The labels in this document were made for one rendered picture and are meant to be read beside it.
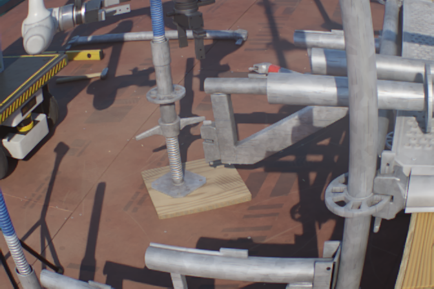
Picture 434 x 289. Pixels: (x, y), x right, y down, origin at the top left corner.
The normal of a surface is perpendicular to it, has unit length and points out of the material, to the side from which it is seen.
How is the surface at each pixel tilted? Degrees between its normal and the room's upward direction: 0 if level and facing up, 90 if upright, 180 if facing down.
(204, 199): 0
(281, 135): 90
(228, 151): 90
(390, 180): 90
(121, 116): 0
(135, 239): 0
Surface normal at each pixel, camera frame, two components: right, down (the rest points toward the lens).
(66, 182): -0.11, -0.89
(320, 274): -0.33, 0.45
